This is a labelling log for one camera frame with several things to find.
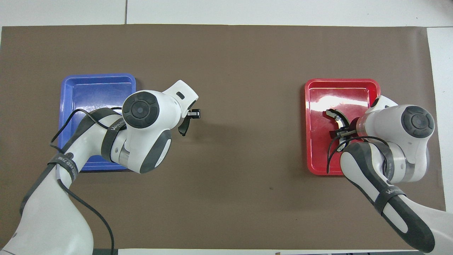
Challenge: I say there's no dark brake pad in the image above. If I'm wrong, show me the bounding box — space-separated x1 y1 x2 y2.
178 118 192 137

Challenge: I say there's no dark curved small object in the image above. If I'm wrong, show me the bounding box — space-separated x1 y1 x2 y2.
325 109 354 153

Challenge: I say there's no red plastic tray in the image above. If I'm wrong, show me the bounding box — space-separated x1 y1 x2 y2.
304 78 381 176

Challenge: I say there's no brown table mat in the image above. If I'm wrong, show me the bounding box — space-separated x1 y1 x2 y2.
0 24 450 250

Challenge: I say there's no blue plastic tray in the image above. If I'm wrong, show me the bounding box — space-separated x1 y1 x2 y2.
58 73 137 172

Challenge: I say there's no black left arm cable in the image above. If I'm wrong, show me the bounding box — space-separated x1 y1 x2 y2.
50 106 124 255

